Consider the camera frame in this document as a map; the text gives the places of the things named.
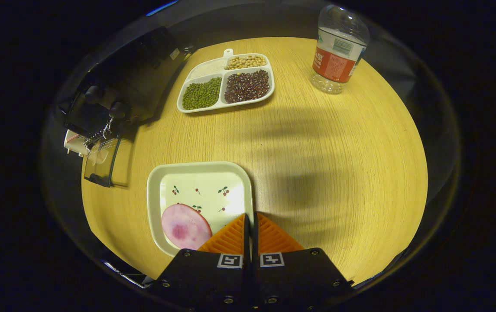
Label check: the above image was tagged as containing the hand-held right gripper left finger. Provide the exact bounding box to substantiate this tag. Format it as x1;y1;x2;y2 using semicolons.
150;213;250;310

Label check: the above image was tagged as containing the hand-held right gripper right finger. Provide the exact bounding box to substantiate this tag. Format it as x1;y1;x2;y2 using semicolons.
251;211;355;310

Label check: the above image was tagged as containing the pink ham slice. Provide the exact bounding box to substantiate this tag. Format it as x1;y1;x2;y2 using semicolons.
161;203;213;250

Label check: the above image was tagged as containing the white square cherry-print plate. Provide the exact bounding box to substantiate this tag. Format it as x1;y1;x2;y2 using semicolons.
146;161;255;257

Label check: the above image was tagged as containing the black electric oven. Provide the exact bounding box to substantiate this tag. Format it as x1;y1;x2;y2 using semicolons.
59;26;196;188

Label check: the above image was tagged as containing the pile of green mung beans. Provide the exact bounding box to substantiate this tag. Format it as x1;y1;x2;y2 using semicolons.
182;77;222;110

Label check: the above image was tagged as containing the pile of red beans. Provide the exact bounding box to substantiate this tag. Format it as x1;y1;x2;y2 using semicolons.
224;69;271;104

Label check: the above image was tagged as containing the white divided tray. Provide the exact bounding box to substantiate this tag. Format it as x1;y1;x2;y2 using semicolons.
177;49;275;114

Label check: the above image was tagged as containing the pile of white rice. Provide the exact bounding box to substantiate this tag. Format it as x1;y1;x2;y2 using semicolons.
187;59;227;81

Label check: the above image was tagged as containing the pile of soybeans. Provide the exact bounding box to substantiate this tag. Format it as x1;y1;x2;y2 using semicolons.
225;55;267;70

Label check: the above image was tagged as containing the clear plastic water bottle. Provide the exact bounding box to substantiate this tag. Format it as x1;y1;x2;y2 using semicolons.
310;4;370;94

